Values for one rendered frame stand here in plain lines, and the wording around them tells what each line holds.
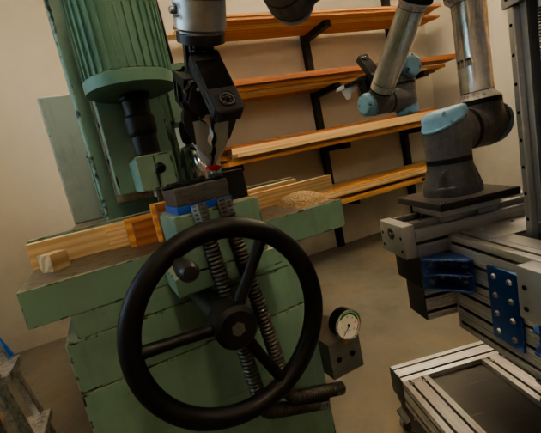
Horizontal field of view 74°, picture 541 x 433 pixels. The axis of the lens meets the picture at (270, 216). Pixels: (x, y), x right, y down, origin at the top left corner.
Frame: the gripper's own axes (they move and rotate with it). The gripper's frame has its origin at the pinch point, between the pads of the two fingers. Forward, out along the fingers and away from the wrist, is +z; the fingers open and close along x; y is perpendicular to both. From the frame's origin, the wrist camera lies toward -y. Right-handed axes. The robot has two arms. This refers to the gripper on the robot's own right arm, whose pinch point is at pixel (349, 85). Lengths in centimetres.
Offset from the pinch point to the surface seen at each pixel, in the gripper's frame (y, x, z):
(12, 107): -67, -144, 176
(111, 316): 27, -108, -68
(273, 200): 23, -68, -50
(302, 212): 25, -68, -65
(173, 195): 12, -92, -75
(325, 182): 24, -52, -49
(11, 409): 63, -156, 3
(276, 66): -47, 63, 178
